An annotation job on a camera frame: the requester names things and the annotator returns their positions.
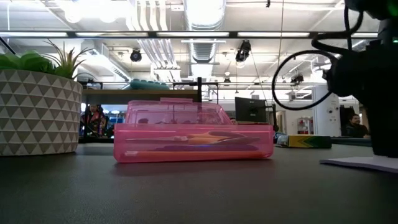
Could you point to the person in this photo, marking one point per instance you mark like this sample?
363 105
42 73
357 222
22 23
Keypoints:
356 126
234 121
94 119

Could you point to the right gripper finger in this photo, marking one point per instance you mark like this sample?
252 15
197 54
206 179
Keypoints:
385 130

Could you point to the pink translucent pencil case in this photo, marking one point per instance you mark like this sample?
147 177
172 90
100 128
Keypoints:
192 158

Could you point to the wooden shelf with black frame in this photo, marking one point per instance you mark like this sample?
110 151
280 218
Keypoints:
130 96

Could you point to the blue pen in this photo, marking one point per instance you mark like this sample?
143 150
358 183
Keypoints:
205 148

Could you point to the white triangle-patterned plant pot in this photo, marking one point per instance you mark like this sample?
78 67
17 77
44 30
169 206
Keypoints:
37 115

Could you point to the yellow green crayon box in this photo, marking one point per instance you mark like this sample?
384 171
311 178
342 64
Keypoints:
308 141

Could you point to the black overhead light bar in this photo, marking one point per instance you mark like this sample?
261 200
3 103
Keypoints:
199 34

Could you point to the black ceiling spotlight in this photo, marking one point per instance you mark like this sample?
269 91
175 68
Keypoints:
136 55
297 78

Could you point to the pale sticky note pad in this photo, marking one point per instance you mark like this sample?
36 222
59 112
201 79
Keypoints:
367 163

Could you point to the green artificial plant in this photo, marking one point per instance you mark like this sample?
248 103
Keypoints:
25 62

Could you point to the white round column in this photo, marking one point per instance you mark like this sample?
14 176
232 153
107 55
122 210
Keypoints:
323 124

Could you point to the black overhead camera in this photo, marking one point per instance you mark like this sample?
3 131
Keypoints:
243 51

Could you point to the red and white cabinet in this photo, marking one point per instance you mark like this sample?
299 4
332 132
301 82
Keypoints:
304 126

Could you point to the black monitor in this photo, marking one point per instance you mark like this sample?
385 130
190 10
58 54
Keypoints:
250 109

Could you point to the black aluminium table frame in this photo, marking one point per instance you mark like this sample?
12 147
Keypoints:
96 140

